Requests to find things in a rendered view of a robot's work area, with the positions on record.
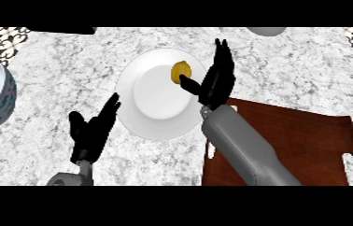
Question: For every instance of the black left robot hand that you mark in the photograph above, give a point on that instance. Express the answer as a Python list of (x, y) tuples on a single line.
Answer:
[(94, 130)]

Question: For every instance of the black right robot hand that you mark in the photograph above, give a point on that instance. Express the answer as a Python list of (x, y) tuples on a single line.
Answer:
[(218, 77)]

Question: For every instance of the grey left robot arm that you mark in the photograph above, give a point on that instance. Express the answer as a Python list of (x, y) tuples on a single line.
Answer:
[(73, 176)]

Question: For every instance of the yellow lemon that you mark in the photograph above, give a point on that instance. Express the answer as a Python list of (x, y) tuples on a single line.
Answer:
[(181, 71)]

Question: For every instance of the white round plate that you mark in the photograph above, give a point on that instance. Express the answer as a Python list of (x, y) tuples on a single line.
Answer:
[(156, 99)]

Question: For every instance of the brown wooden tray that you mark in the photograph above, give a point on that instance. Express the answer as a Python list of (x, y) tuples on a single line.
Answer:
[(294, 148)]

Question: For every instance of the grey round object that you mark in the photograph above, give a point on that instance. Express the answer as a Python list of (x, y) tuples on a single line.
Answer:
[(266, 31)]

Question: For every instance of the grey round bowl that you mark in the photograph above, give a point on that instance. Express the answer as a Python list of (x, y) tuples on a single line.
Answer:
[(5, 96)]

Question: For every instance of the black white patterned object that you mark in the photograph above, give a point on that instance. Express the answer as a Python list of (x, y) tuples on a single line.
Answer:
[(349, 36)]

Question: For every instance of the black flat object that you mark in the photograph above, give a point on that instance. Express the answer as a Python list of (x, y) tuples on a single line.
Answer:
[(64, 30)]

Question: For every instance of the black white patterned mat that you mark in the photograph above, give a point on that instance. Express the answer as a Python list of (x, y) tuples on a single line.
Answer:
[(11, 43)]

